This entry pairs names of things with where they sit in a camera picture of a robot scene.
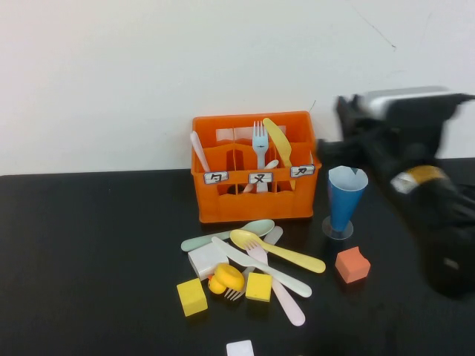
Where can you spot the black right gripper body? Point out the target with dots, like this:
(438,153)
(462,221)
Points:
(401,133)

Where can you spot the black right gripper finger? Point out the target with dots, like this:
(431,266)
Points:
(358,104)
(343,109)

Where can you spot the yellow plastic knife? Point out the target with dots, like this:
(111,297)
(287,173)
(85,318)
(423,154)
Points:
(280,142)

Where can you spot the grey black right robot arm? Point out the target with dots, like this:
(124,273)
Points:
(445,230)

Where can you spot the orange plastic cutlery crate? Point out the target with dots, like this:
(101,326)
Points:
(256,207)

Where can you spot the white paper label tag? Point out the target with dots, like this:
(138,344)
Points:
(216,178)
(261,178)
(302,171)

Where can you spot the light blue plastic fork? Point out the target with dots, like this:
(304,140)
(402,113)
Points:
(260,142)

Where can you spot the peach plastic spoon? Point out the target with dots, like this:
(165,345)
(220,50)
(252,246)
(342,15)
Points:
(272,165)

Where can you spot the blue paper cone cup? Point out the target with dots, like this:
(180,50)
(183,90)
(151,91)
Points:
(328,230)

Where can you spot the orange foam cube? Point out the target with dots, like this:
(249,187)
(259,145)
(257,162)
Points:
(352,267)

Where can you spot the pale green plastic spoon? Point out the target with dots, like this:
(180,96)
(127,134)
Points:
(259,227)

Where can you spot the yellow plastic spoon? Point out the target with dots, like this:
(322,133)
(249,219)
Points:
(241,237)

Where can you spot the white plastic knife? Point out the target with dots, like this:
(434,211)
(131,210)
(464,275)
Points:
(297,288)

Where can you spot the yellow foam cube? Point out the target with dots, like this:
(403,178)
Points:
(258,287)
(192,298)

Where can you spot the pink plastic fork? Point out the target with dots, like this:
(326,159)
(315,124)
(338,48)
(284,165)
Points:
(289,304)

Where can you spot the yellow rubber duck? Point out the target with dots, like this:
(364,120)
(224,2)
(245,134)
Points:
(226,276)

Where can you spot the white foam block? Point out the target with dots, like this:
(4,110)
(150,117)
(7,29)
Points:
(240,348)
(204,259)

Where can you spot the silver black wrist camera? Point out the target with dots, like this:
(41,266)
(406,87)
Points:
(404,97)

